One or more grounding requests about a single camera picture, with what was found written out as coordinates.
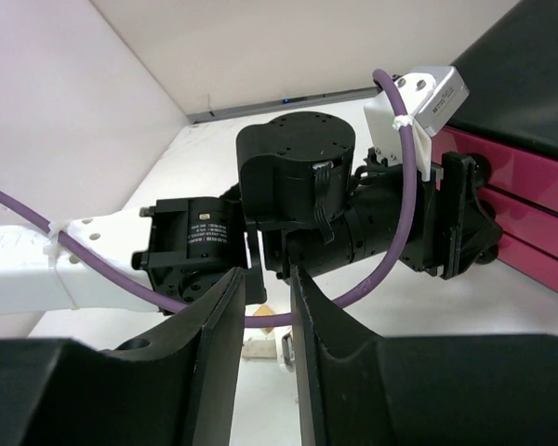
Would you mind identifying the pink drawer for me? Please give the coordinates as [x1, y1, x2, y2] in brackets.
[479, 188, 558, 259]
[498, 234, 558, 293]
[432, 128, 558, 213]

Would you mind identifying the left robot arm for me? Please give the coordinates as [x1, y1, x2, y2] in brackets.
[0, 111, 502, 313]

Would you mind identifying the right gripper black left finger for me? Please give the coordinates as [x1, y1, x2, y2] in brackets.
[98, 268, 246, 445]

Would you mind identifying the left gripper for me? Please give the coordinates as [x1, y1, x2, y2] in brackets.
[400, 151, 502, 280]

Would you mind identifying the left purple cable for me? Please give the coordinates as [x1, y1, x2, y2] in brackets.
[0, 68, 422, 329]

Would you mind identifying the grey eraser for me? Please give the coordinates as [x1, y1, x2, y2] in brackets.
[241, 338, 277, 361]

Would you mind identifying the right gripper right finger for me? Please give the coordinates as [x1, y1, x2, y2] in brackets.
[290, 267, 391, 445]

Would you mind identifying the black drawer cabinet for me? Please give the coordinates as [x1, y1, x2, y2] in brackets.
[450, 0, 558, 161]

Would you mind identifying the white black clip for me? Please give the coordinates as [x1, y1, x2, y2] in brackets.
[277, 330, 296, 373]

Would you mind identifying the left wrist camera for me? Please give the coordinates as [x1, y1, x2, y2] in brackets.
[364, 65, 469, 182]

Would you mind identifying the yellow eraser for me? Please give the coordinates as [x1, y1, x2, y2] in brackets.
[253, 304, 278, 334]

